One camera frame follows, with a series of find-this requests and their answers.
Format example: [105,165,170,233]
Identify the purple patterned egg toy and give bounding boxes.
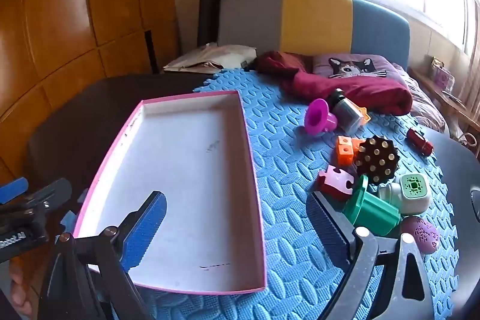
[399,216,441,255]

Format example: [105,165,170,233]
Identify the orange cube blocks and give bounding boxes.
[335,135,365,166]

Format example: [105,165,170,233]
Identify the small pink storage box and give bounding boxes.
[429,58,456,92]

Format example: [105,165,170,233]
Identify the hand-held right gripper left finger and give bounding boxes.
[37,190,169,320]

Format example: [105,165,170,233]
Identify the black rolled mat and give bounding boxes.
[197,0,228,47]

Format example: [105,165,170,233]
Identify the grey yellow blue headboard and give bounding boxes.
[217,0,410,71]

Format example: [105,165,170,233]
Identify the beige bag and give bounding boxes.
[162,43,258,74]

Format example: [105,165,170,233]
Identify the purple cat pillow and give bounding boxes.
[312,54,407,81]

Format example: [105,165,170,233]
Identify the maroon cloth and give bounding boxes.
[255,51,413,116]

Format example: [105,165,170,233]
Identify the green flanged spool toy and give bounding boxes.
[343,175,402,236]

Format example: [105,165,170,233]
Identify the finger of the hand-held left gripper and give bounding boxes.
[0,177,29,206]
[23,178,73,213]

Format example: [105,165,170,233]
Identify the red toy car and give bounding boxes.
[405,128,434,157]

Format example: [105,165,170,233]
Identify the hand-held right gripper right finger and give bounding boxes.
[305,191,437,320]

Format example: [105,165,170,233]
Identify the pink cardboard box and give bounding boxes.
[72,90,268,295]

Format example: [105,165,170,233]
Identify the brown studded ball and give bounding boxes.
[353,135,399,186]

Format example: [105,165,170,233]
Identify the pink duvet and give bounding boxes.
[390,61,451,135]

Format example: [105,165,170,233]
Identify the blue foam mat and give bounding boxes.
[94,67,460,320]

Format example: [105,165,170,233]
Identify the purple funnel toy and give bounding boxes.
[304,98,338,135]

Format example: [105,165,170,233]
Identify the wooden wardrobe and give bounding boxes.
[0,0,181,186]

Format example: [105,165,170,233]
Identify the red puzzle piece block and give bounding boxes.
[315,165,356,202]

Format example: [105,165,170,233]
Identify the grey jar with black lid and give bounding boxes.
[328,88,362,131]

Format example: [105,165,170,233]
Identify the wooden bedside table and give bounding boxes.
[409,67,480,141]

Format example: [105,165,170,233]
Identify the white and green cube toy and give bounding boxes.
[377,173,431,216]

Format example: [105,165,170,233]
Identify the person's left hand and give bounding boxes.
[9,262,36,319]

